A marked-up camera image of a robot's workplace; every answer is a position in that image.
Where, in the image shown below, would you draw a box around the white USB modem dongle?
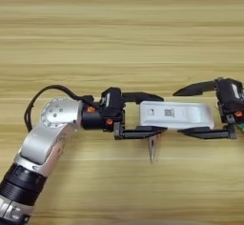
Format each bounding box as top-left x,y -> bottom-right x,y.
138,100 -> 215,131

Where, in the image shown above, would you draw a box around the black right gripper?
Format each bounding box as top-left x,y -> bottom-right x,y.
172,79 -> 244,141

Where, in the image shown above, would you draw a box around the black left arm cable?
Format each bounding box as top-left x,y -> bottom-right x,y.
24,84 -> 95,133

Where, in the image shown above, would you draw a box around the orange black needle-nose pliers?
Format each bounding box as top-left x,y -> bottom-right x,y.
147,134 -> 159,165

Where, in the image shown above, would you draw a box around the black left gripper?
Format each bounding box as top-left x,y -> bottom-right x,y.
80,91 -> 169,141

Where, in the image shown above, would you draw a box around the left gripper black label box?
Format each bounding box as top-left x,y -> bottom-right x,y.
100,87 -> 124,116

